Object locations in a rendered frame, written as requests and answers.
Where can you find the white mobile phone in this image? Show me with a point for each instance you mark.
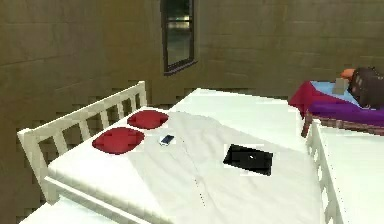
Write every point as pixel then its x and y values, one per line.
pixel 166 139

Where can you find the red pillow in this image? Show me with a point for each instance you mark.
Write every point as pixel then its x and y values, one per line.
pixel 118 140
pixel 147 119

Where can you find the black laptop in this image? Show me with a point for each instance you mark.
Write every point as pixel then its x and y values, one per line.
pixel 248 159

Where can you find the white slatted bed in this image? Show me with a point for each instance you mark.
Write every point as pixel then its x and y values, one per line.
pixel 353 176
pixel 186 186

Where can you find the dark framed window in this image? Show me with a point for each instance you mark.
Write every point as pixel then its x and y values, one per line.
pixel 178 35

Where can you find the purple and red bed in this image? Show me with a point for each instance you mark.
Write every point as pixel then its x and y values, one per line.
pixel 333 108

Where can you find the grey small box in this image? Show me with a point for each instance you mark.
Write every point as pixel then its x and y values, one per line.
pixel 340 86

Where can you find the orange pillow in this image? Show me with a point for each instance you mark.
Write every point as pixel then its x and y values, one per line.
pixel 347 73

